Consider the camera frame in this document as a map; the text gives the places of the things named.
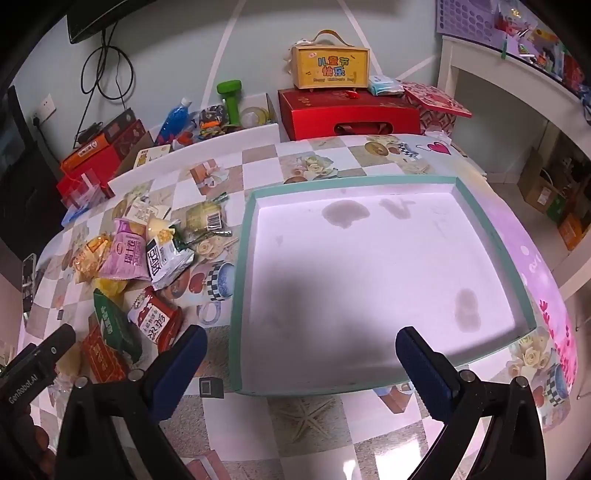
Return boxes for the brown cardboard box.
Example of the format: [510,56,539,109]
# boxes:
[120,92,280,162]

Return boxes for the person's left hand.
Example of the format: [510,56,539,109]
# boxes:
[9,408,56,478]

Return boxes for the clear plastic bags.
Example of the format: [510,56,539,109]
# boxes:
[60,168,116,210]

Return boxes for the cardboard box with label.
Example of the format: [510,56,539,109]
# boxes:
[517,148,566,213]

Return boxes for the orange box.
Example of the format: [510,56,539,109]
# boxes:
[60,136,114,174]

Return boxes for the dark brown box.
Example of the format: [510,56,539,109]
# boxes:
[99,108,139,144]

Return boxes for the blue white flat packet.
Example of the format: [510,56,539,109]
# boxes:
[60,205,93,227]

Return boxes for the white board panel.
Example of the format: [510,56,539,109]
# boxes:
[108,122,280,195]

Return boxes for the white desk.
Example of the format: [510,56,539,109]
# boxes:
[436,34,591,296]

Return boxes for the green dumbbell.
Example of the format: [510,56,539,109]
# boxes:
[217,80,243,127]

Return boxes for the dark patterned pouch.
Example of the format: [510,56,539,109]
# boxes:
[199,105,230,130]

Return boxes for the pink snack packet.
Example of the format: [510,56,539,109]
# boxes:
[99,219,153,280]

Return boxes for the orange carton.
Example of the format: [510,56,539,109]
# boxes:
[556,212,591,252]

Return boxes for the black cable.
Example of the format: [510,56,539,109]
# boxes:
[74,18,137,139]

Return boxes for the blue water bottle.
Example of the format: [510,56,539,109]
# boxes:
[157,97,194,146]

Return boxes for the yellow gift box with handle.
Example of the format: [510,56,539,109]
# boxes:
[291,30,372,93]

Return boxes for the clear round jar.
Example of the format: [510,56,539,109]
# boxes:
[240,106,271,127]

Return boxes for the plain red box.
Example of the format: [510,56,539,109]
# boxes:
[56,159,121,199]

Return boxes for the blue tissue pack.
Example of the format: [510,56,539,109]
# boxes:
[368,74,406,97]

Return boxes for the clear green-edged cracker packet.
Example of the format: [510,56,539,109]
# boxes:
[185,200,232,236]

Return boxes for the white tray with teal rim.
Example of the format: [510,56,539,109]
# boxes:
[229,175,539,398]

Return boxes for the white yellow flat box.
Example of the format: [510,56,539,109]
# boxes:
[134,144,171,168]

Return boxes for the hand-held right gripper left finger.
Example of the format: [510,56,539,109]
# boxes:
[54,324,208,480]

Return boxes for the red patterned box with lid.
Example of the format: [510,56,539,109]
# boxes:
[402,82,472,137]

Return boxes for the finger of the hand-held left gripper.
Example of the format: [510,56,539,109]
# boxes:
[32,323,77,366]

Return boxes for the colourful small toys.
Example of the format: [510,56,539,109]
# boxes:
[199,124,241,139]

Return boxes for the black monitor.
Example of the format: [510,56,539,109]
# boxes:
[67,0,155,44]

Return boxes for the purple dotted sheet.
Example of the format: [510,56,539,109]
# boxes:
[436,0,509,47]

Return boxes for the plain yellow snack packet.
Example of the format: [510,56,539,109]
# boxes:
[95,277,132,298]

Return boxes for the large red gift box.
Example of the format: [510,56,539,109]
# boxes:
[278,88,423,141]

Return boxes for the white wall socket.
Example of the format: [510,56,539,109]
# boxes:
[30,95,58,127]

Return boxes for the green paper bag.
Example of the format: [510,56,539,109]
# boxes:
[547,194,568,222]

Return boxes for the dark red patterned box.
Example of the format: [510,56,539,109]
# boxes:
[113,120,153,160]

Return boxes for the clear yellowish snack packet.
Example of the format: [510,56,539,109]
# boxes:
[55,344,86,384]

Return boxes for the colourful desk clutter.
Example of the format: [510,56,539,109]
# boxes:
[494,4,587,93]

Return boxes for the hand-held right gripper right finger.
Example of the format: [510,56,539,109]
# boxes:
[394,326,555,480]

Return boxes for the pink printed cloth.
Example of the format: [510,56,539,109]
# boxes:
[416,136,580,393]

